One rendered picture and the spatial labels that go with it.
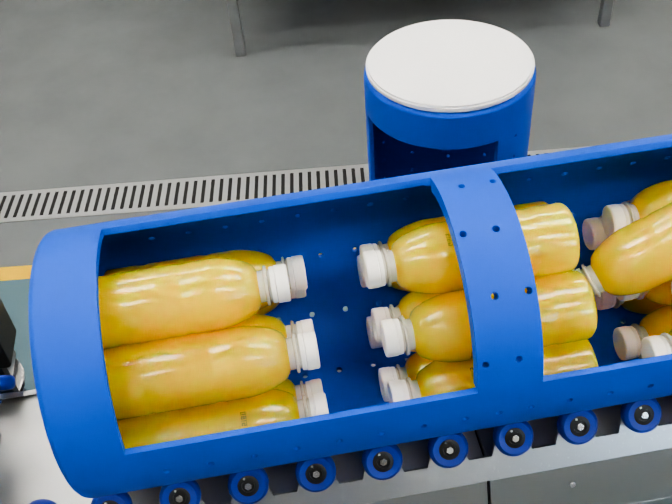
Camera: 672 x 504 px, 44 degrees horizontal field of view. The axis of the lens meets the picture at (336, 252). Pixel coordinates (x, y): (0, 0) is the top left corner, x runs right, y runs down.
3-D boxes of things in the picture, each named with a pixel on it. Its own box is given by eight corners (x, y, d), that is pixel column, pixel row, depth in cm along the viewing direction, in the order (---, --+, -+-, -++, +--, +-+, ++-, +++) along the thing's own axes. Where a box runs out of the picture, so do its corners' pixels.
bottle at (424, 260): (571, 282, 89) (386, 314, 88) (551, 224, 93) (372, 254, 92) (588, 248, 83) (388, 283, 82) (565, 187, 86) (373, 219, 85)
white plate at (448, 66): (361, 24, 149) (362, 30, 150) (370, 113, 129) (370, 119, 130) (518, 13, 149) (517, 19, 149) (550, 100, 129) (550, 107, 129)
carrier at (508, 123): (376, 345, 211) (383, 442, 190) (359, 29, 151) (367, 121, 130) (490, 338, 210) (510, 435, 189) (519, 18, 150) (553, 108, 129)
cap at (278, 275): (271, 288, 83) (289, 285, 83) (266, 258, 85) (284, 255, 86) (275, 311, 86) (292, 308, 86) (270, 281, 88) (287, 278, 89)
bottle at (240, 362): (98, 413, 80) (306, 377, 81) (93, 340, 83) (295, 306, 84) (116, 428, 87) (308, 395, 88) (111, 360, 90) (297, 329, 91)
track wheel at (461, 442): (441, 477, 93) (437, 471, 95) (477, 458, 93) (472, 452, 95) (422, 443, 93) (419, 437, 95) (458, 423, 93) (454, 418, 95)
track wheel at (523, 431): (507, 465, 94) (502, 459, 96) (542, 446, 94) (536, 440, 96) (489, 431, 93) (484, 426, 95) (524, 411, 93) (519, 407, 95)
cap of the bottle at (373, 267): (385, 292, 87) (368, 295, 87) (377, 260, 89) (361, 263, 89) (386, 275, 84) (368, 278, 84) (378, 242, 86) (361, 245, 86)
